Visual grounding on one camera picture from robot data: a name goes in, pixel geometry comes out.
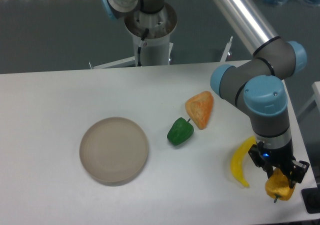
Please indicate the beige round plate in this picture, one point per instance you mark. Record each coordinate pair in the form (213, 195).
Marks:
(114, 150)

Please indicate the black device at table edge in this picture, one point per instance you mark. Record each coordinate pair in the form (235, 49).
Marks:
(311, 199)

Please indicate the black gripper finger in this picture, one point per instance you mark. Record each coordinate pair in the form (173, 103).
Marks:
(256, 153)
(295, 172)

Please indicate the yellow toy banana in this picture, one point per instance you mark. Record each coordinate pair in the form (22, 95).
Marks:
(236, 162)

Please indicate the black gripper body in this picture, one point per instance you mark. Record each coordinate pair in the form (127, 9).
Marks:
(278, 149)

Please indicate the green toy bell pepper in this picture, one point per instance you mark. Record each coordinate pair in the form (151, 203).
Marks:
(180, 131)

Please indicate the white furniture piece right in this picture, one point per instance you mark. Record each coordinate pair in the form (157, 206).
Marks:
(312, 103)

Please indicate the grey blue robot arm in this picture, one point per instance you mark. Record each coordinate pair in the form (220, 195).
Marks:
(255, 88)

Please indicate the orange toy fruit wedge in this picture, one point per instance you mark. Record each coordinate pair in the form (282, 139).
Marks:
(199, 108)

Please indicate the white metal frame leg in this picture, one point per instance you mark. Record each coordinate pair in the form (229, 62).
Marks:
(226, 51)

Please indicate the yellow toy bell pepper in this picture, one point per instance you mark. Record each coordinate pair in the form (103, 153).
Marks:
(278, 187)

